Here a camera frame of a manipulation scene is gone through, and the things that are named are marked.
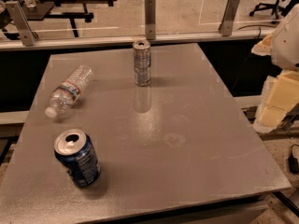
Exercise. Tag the metal bracket post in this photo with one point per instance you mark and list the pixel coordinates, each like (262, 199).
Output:
(26, 35)
(150, 19)
(228, 19)

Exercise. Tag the dark background table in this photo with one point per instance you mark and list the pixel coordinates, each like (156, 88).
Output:
(43, 10)

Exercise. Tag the black power adapter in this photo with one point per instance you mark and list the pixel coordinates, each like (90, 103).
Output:
(293, 162)

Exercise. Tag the right metal bracket post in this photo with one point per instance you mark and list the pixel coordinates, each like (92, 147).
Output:
(228, 19)

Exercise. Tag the tall silver drink can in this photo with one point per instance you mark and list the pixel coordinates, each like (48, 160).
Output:
(141, 49)

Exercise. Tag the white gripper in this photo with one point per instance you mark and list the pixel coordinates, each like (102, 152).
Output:
(287, 48)

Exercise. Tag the blue soda can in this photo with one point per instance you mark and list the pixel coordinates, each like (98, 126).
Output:
(74, 150)

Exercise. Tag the clear plastic water bottle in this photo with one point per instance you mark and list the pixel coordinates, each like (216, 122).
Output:
(68, 92)

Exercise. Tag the left metal bracket post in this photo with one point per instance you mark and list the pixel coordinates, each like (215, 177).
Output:
(26, 35)

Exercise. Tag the middle metal bracket post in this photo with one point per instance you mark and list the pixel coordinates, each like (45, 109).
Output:
(150, 19)

